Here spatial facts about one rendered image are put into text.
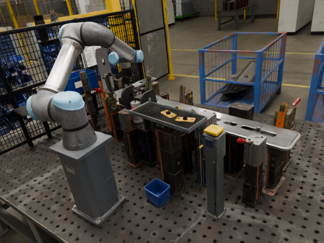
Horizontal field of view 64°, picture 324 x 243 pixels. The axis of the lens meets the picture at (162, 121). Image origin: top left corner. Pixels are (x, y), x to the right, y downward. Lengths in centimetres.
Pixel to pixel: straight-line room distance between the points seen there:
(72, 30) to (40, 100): 39
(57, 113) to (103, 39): 45
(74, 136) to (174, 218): 61
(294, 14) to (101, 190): 844
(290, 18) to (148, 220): 839
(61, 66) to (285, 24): 838
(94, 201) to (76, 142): 31
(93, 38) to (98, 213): 85
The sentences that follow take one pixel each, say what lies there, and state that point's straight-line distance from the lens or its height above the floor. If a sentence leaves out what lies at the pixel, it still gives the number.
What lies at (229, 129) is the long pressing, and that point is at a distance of 137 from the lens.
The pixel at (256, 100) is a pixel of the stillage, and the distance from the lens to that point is 335.
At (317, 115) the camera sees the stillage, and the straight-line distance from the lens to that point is 354.
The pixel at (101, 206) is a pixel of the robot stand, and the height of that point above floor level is 78.
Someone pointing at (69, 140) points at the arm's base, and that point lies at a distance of 118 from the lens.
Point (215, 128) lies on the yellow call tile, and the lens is 106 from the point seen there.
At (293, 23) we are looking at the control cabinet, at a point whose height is 35.
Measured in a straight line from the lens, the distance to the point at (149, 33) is 479.
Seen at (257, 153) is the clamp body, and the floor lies 102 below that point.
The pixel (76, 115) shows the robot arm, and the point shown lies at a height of 125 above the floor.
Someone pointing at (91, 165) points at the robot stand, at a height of 102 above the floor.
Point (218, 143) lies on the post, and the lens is 104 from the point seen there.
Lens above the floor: 167
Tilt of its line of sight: 27 degrees down
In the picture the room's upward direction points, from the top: 7 degrees counter-clockwise
